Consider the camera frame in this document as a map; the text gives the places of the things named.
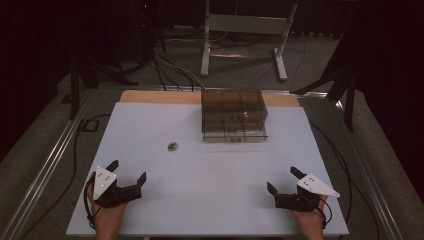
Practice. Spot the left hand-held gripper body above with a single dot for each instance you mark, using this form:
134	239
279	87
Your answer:
115	195

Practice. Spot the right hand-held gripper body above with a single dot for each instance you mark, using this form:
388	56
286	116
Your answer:
305	196

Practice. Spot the small dark metallic trinket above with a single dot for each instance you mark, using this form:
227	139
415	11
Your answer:
172	146

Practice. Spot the smoky transparent drawer box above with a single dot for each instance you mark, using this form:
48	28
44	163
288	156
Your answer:
233	115

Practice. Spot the person's right hand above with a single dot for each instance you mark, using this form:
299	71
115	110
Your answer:
311	221

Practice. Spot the person's left hand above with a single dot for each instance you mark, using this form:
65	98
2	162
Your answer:
108	220

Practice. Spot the black floor plate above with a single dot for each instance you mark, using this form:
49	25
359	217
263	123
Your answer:
88	125

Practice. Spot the white table mat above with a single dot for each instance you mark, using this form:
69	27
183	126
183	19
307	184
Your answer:
206	186

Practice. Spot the black tripod stand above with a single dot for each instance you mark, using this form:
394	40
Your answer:
75	76
346	76

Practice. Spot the white metal stand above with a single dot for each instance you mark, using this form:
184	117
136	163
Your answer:
243	25

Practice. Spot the aluminium floor rail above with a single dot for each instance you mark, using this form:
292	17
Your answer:
370	173
43	173

